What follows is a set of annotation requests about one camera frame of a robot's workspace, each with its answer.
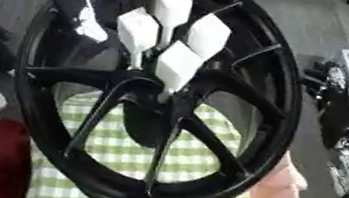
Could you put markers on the white pin with flat head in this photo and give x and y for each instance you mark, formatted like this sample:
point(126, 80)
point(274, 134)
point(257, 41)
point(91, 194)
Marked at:
point(208, 36)
point(178, 64)
point(136, 29)
point(172, 6)

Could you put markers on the black spoked wheel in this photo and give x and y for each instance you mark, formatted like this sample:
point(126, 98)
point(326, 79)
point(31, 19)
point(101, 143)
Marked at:
point(278, 98)

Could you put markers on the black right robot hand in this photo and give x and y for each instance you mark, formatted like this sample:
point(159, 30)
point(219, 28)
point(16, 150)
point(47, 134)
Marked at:
point(337, 118)

